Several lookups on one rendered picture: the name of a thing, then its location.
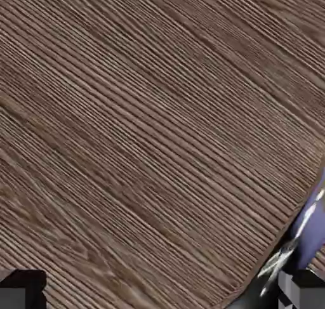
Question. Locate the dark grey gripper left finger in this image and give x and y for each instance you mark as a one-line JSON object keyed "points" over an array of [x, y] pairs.
{"points": [[20, 286]]}

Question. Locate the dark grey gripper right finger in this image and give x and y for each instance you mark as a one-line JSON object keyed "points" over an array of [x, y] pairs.
{"points": [[307, 291]]}

